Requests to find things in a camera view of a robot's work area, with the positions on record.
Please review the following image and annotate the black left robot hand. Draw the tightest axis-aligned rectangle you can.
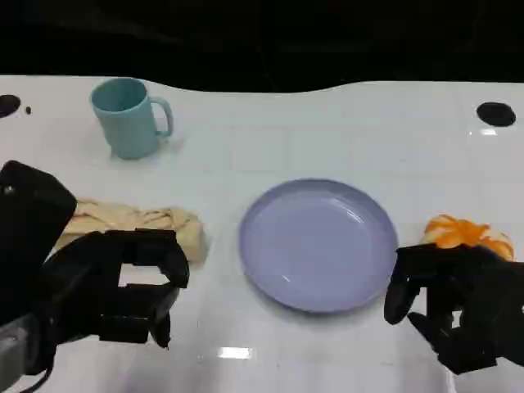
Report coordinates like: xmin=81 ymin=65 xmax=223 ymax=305
xmin=40 ymin=228 xmax=192 ymax=351

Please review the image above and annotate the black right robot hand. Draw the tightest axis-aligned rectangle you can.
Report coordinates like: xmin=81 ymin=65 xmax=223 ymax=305
xmin=383 ymin=242 xmax=524 ymax=376

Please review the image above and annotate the lilac plate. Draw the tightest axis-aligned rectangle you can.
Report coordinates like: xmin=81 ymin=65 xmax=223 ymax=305
xmin=238 ymin=178 xmax=400 ymax=315

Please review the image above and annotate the orange and white bread roll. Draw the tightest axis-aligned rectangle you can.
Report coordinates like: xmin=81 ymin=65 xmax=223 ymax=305
xmin=421 ymin=212 xmax=516 ymax=262

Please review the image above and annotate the pale green mug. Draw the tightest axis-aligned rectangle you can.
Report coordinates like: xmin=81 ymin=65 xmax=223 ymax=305
xmin=89 ymin=77 xmax=175 ymax=160

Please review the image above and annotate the beige towel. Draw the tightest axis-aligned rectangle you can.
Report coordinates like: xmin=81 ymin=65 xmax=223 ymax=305
xmin=52 ymin=197 xmax=210 ymax=268

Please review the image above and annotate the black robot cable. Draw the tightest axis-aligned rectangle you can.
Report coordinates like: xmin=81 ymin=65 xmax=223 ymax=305
xmin=22 ymin=355 xmax=56 ymax=392

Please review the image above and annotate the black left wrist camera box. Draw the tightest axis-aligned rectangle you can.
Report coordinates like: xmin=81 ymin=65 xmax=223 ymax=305
xmin=0 ymin=160 xmax=79 ymax=328

